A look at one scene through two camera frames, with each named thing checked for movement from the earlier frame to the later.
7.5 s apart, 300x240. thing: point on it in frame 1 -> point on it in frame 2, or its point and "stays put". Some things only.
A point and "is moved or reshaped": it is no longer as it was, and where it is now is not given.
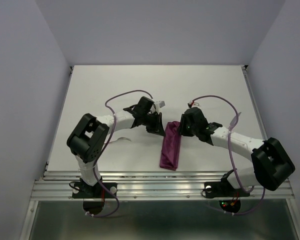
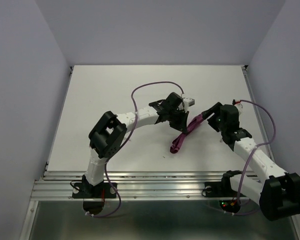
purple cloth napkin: [171, 146] is moved or reshaped
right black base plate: [222, 189] stays put
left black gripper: [157, 128] -> [181, 125]
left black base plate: [83, 190] stays put
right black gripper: [183, 131] -> [216, 109]
